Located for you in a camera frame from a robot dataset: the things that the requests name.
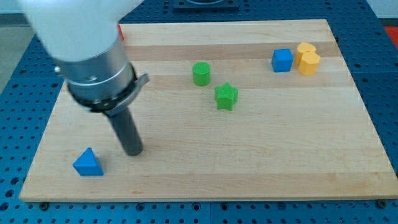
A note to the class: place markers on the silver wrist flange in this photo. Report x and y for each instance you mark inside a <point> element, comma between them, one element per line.
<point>106,83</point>

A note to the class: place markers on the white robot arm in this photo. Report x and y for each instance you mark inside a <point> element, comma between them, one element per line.
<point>83,38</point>

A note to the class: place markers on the blue triangle block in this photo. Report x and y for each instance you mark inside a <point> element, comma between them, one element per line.
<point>88,164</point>

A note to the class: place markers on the yellow hexagon block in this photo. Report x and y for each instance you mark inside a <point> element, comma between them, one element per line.
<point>309,63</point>

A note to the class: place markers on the blue cube block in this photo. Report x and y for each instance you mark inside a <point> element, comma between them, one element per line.
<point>282,60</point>

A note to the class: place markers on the yellow heart block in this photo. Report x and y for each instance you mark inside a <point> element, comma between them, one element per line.
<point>302,48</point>

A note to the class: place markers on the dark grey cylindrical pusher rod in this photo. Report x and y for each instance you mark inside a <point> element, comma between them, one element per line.
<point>126,131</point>

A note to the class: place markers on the dark mounting plate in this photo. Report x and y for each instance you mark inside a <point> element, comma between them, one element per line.
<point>182,5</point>

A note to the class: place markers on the green cylinder block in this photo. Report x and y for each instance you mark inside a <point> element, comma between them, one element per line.
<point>201,73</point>

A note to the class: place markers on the green star block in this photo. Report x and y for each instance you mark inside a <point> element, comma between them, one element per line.
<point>226,96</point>

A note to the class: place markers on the wooden board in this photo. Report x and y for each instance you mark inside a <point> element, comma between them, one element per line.
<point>289,136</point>

